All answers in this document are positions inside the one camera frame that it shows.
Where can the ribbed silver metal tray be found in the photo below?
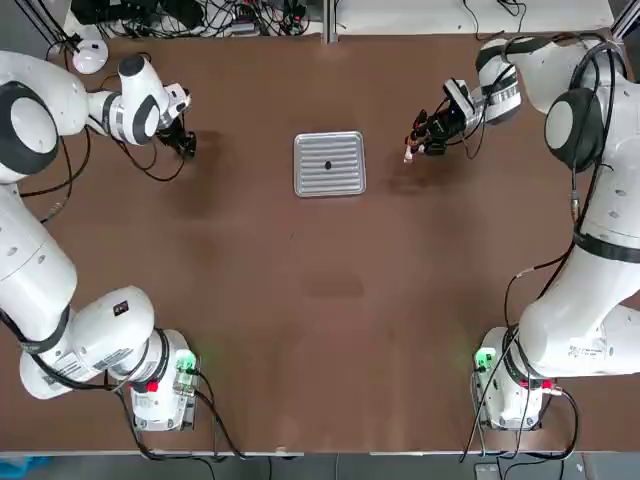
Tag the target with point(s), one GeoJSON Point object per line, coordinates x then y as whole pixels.
{"type": "Point", "coordinates": [330, 175]}

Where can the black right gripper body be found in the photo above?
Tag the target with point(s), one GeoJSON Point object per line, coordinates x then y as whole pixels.
{"type": "Point", "coordinates": [450, 130]}

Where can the orange oil bottle black cap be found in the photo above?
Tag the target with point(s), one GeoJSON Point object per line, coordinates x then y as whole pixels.
{"type": "Point", "coordinates": [409, 152]}

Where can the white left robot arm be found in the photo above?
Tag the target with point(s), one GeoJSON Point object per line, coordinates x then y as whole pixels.
{"type": "Point", "coordinates": [30, 280]}

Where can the white desk lamp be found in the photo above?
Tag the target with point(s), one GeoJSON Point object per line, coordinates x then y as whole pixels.
{"type": "Point", "coordinates": [90, 57]}

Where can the aluminium frame post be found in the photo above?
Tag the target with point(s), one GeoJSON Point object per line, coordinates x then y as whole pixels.
{"type": "Point", "coordinates": [329, 22]}

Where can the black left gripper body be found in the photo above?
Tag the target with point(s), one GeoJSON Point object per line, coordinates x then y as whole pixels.
{"type": "Point", "coordinates": [170, 129]}

